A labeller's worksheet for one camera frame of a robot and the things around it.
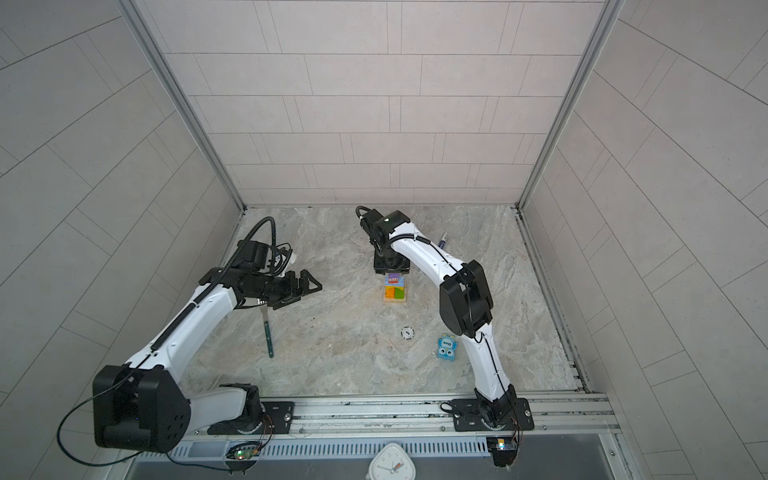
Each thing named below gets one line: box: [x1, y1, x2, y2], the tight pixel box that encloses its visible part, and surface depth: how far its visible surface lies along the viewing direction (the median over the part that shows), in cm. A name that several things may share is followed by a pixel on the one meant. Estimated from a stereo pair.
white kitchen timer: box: [368, 442, 417, 480], surface depth 64 cm
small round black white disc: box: [400, 326, 415, 341], surface depth 86 cm
